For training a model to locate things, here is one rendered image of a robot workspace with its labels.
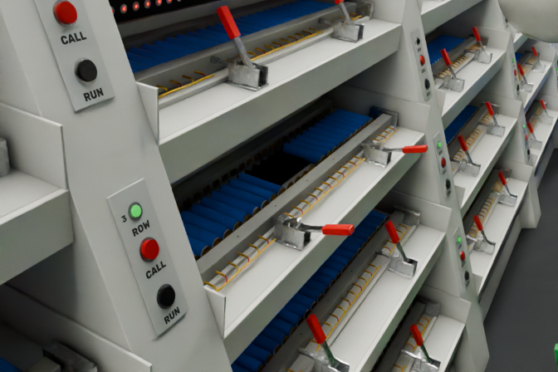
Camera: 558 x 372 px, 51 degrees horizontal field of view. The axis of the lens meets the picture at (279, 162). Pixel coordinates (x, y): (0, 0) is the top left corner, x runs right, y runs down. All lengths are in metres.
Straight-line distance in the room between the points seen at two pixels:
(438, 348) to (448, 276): 0.13
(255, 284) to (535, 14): 0.37
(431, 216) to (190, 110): 0.63
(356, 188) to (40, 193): 0.49
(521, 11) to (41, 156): 0.40
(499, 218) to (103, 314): 1.23
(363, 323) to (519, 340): 0.59
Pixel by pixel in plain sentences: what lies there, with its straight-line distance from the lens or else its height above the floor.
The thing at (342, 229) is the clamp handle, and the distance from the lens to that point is 0.65.
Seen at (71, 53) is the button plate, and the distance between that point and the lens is 0.46.
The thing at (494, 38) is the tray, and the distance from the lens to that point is 1.71.
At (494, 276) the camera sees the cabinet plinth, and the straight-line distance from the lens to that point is 1.56.
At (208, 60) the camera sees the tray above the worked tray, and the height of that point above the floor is 0.76.
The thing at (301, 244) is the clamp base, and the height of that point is 0.53.
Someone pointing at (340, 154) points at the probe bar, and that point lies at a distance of 0.86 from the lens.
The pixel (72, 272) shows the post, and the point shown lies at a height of 0.65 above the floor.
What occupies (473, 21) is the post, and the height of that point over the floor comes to 0.62.
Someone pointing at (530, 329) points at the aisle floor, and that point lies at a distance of 1.43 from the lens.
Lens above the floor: 0.80
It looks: 15 degrees down
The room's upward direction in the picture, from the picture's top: 16 degrees counter-clockwise
